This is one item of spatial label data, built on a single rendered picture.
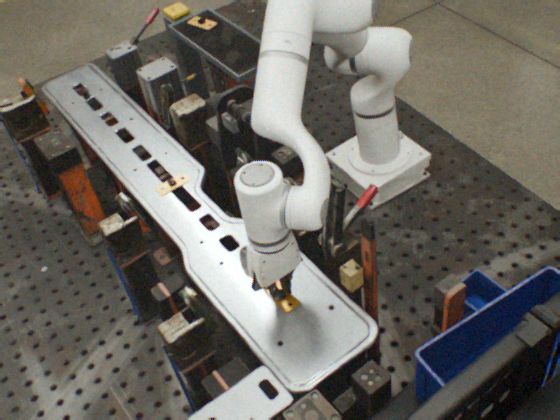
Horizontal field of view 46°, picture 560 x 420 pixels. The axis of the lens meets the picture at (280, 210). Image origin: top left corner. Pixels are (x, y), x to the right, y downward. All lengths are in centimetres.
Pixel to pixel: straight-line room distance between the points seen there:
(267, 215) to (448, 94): 249
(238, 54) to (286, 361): 86
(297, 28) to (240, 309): 57
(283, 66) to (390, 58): 57
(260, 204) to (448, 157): 109
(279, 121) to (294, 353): 45
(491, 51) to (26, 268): 273
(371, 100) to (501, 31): 232
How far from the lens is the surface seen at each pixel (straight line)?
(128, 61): 214
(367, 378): 118
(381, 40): 171
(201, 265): 147
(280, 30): 120
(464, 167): 208
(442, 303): 115
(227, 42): 185
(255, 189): 110
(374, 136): 187
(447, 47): 389
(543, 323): 69
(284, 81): 117
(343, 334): 132
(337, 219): 131
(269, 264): 124
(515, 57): 383
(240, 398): 127
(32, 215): 223
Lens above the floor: 210
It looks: 45 degrees down
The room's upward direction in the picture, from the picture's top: 10 degrees counter-clockwise
